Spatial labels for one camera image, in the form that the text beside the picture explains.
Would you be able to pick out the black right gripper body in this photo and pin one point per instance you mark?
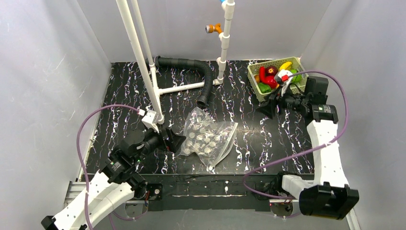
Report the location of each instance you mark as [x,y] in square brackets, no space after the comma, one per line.
[277,103]

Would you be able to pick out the orange brown fake bread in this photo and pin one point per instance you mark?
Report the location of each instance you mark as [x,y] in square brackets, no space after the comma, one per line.
[257,78]

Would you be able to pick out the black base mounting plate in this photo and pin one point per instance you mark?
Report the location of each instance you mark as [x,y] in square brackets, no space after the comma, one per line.
[209,192]

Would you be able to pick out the clear zip top bag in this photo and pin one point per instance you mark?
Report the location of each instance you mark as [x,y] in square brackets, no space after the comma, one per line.
[211,141]

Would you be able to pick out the red fake fruit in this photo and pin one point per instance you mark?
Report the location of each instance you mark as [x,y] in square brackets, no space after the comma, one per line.
[271,70]

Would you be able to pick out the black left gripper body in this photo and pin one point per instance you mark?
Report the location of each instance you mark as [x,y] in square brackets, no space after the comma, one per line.
[164,140]

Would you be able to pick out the white PVC pipe frame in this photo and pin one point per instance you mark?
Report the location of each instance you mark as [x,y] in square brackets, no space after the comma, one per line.
[148,64]

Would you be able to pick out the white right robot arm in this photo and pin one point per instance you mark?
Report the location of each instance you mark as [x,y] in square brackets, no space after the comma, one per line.
[330,195]

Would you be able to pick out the red fake chili pepper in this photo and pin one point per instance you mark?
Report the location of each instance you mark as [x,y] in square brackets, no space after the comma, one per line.
[269,80]

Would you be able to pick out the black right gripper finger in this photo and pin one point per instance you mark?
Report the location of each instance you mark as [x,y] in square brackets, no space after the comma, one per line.
[273,99]
[269,110]

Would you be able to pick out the green fake pepper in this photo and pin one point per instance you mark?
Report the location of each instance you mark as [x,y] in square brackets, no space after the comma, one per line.
[264,88]

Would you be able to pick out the pale green perforated basket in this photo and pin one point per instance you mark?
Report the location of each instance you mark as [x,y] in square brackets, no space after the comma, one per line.
[253,69]

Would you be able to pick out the light green fake fruit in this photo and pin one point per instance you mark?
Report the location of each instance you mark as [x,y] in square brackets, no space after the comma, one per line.
[296,78]

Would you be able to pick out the orange spigot valve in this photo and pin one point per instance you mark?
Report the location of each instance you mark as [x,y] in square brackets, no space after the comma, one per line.
[211,28]

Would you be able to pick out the yellow fake banana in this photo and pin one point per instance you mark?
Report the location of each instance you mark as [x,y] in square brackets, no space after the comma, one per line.
[286,66]

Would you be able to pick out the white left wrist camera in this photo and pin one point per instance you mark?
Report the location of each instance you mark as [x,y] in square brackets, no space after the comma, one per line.
[149,119]

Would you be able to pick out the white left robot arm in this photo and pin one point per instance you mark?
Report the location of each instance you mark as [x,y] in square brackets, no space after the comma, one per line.
[116,181]

